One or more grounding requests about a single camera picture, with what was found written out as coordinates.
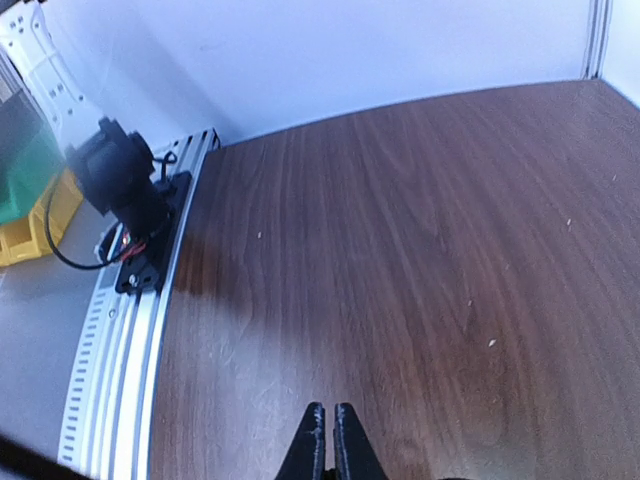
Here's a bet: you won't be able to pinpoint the left aluminium corner post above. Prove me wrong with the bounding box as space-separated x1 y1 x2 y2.
581 0 614 80

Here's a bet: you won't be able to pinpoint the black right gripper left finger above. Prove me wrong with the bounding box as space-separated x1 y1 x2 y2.
275 402 326 480

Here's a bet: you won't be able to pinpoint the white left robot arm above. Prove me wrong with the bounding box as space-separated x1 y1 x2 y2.
1 1 171 240

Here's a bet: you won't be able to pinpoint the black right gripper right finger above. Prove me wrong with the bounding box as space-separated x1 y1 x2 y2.
333 403 388 480

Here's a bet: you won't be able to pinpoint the aluminium front rail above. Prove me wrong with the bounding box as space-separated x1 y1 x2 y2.
54 128 221 476

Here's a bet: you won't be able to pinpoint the stacked background bins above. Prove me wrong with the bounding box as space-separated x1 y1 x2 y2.
1 89 83 267

